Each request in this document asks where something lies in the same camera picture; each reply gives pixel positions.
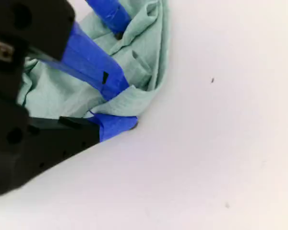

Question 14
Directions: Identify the green t-shirt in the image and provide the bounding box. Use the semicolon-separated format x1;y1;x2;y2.
16;0;171;120

